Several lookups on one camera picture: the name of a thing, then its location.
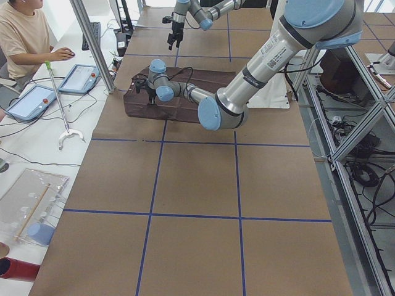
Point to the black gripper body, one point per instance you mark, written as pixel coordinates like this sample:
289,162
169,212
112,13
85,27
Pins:
150,92
176,28

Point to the dark brown t-shirt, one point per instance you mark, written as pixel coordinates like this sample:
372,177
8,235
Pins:
178,109

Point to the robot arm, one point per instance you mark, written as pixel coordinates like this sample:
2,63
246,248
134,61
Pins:
203,17
301,26

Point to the black power adapter box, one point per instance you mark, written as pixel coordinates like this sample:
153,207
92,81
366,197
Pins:
121,39

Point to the far blue teach pendant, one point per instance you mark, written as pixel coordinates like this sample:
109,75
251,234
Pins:
80,79

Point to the blue teach pendant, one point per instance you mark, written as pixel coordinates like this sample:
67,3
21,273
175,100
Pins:
80,79
32,104

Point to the silver reacher grabber tool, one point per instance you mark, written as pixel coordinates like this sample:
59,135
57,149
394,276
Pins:
69,132

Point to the near blue teach pendant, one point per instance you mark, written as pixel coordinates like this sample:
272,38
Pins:
32,104

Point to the person in beige shirt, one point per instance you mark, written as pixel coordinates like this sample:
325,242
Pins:
25,39

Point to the clear plastic tray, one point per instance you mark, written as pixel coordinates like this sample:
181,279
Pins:
17,202

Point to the wooden stick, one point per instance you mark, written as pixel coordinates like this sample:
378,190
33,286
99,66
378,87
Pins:
33,209

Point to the blue plastic cup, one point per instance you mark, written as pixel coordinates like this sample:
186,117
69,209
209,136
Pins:
41,233

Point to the red cylinder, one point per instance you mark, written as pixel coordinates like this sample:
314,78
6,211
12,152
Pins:
18,270

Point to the aluminium frame post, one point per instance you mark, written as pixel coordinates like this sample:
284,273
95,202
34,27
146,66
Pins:
84,23

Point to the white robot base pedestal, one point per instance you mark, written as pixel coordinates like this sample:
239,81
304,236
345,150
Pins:
274,93

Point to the aluminium truss frame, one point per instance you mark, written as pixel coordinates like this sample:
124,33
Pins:
347,101

